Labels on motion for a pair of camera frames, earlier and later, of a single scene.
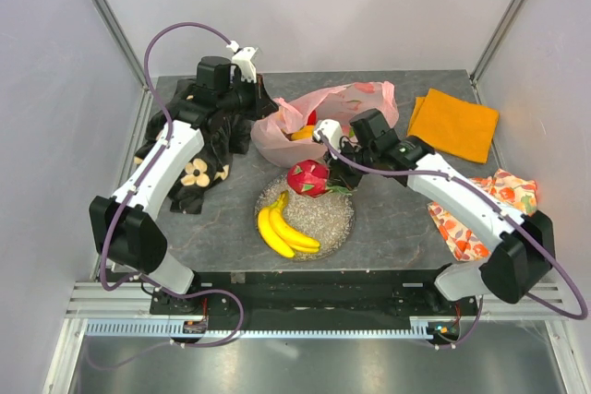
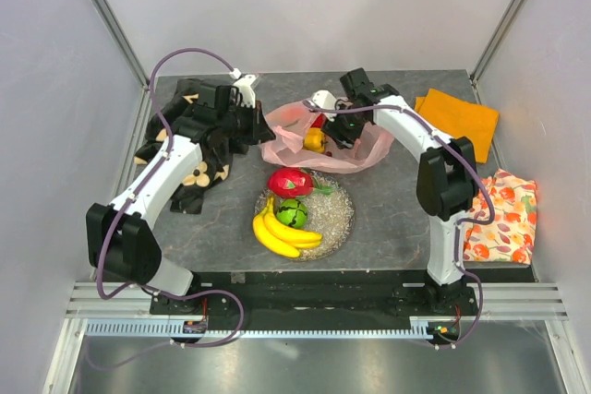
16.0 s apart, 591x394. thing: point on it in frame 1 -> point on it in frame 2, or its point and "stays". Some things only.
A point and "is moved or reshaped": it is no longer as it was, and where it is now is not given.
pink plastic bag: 284,139 is moved or reshaped
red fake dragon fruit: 310,178 -> 291,183
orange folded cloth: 454,127 stays
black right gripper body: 363,156 -> 347,123
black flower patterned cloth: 223,119 stays
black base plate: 316,295 stays
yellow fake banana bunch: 281,233 is moved or reshaped
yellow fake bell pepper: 305,133 is moved or reshaped
